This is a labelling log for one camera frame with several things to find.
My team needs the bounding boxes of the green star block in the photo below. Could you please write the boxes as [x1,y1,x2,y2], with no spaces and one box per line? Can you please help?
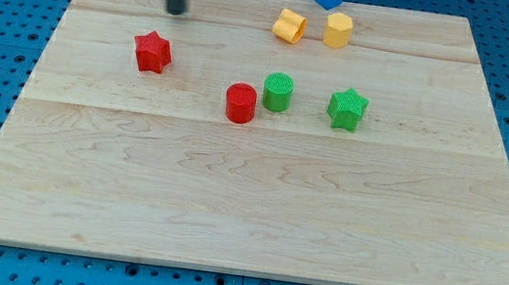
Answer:
[326,88,369,133]

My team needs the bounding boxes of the red star block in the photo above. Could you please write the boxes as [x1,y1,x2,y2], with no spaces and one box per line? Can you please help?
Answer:
[134,31,172,74]

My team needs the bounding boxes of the wooden board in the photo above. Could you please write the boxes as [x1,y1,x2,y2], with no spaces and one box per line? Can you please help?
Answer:
[0,0,509,285]

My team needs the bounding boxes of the red cylinder block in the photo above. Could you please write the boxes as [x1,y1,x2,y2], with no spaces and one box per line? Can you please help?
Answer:
[225,83,257,124]

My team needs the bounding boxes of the green cylinder block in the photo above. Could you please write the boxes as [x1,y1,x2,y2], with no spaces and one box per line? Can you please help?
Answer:
[262,72,294,112]

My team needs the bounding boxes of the yellow hexagon block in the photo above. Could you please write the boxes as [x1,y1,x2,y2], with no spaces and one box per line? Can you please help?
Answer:
[323,13,353,49]

